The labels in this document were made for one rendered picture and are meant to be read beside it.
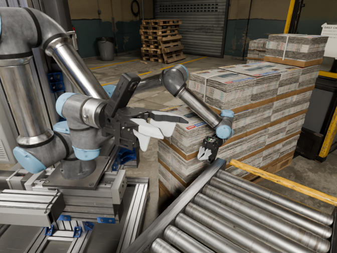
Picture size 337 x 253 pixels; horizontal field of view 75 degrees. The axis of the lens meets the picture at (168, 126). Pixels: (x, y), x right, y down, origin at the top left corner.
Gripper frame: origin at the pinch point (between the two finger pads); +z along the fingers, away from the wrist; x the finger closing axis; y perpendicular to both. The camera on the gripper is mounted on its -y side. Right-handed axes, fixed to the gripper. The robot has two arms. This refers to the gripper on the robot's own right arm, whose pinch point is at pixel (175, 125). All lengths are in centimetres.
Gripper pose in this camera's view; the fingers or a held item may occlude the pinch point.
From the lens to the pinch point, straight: 46.7
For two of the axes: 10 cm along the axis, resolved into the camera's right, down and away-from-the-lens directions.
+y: -0.7, 9.4, 3.4
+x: -4.9, 2.6, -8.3
